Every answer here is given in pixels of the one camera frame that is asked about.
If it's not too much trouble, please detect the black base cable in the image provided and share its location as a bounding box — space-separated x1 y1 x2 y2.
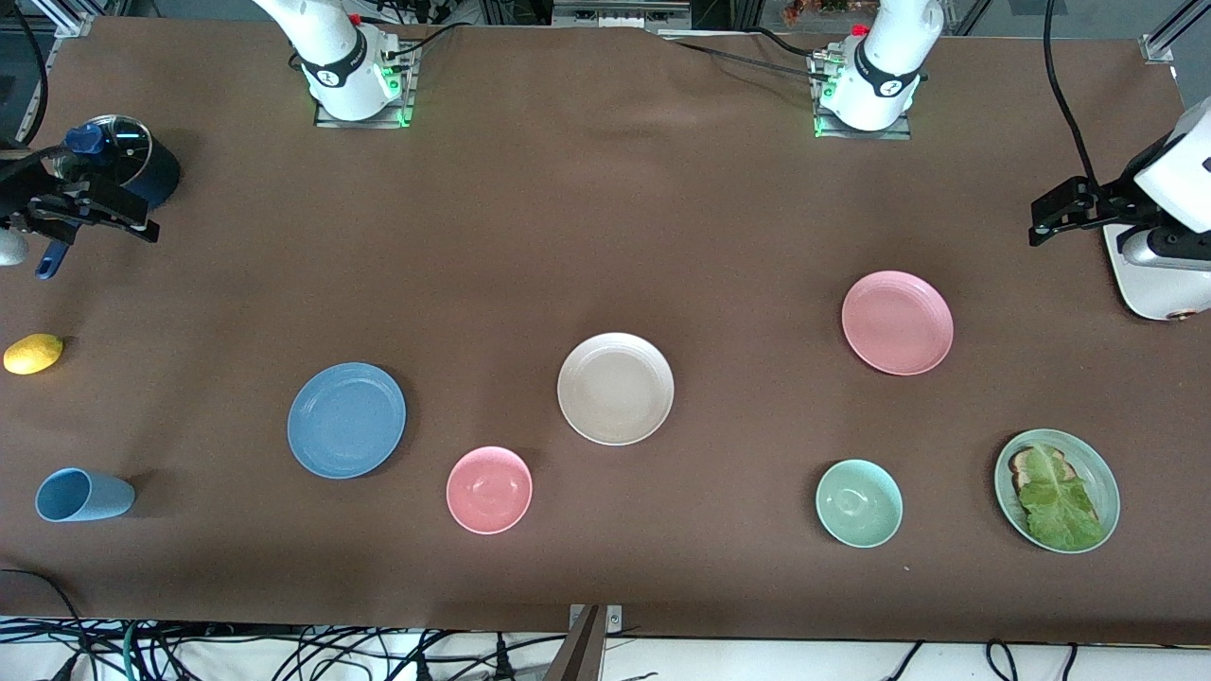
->
667 40 824 79
662 26 824 58
383 19 483 60

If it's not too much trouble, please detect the green plate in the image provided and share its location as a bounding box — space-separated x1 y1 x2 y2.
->
993 428 1121 554

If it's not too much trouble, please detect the pink plate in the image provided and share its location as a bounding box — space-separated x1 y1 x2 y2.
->
841 271 955 376

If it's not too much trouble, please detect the beige plate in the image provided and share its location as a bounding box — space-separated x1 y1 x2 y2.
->
556 332 676 446

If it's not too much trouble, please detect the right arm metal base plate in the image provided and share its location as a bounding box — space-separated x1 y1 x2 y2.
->
314 40 418 130

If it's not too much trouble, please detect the green bowl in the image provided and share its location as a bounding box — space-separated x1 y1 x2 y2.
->
816 459 904 549

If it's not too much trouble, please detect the glass lid with blue knob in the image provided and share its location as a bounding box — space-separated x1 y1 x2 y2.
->
52 113 154 188

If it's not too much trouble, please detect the brown wooden pole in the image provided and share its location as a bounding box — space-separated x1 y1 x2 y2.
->
544 605 606 681

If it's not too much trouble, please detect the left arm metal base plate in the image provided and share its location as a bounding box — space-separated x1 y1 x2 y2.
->
811 52 914 141

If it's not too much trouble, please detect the grey metal box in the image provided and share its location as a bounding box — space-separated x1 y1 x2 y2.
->
552 0 693 29

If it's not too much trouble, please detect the yellow lemon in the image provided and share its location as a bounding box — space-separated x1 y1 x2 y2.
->
3 333 64 375

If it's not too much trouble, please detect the green lettuce leaf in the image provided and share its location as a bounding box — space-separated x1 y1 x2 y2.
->
1017 445 1105 551

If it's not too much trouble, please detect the small metal bracket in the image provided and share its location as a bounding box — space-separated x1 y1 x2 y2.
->
568 603 623 633

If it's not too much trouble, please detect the brown table cloth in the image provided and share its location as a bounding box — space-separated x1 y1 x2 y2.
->
0 14 1211 646

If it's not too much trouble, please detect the toast slice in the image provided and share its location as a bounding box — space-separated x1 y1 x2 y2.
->
1009 446 1075 493

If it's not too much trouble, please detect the blue plate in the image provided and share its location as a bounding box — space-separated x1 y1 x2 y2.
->
287 362 408 480

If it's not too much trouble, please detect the blue plastic cup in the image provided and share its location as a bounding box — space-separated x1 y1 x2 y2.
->
35 467 136 523

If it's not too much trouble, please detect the white toaster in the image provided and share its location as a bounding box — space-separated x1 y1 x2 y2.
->
1105 222 1211 323

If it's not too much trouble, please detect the dark blue saucepan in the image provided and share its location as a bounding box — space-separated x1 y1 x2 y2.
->
35 113 183 281

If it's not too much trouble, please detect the pink bowl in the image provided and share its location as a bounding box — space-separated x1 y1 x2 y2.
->
446 445 534 535

